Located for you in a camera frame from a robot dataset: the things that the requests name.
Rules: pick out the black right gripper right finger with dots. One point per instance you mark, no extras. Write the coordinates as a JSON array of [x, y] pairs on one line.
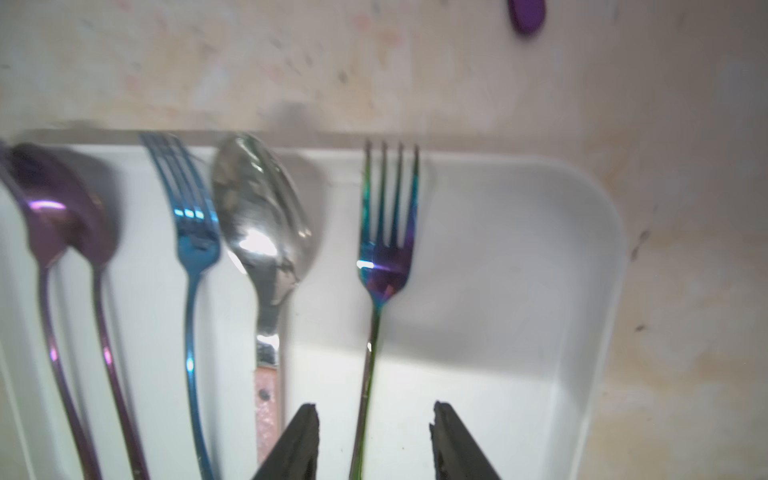
[[456, 454]]

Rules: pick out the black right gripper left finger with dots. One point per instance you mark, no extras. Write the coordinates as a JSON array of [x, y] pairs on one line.
[[295, 455]]

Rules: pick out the rainbow iridescent fork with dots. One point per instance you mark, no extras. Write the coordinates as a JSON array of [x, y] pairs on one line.
[[383, 267]]

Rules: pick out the blue fork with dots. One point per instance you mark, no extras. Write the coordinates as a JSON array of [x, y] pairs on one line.
[[198, 248]]

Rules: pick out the silver spoon pink handle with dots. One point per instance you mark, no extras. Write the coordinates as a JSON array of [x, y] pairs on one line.
[[266, 228]]

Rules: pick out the dark purple spoon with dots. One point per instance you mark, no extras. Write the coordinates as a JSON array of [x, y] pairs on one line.
[[83, 224]]

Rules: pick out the dark purple fork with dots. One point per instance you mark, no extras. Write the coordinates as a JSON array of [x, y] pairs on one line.
[[47, 245]]

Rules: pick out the maroon purple spoon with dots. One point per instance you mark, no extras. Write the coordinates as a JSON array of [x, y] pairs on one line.
[[527, 16]]

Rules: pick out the white rectangular tray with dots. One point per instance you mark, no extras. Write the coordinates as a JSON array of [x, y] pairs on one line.
[[517, 271]]

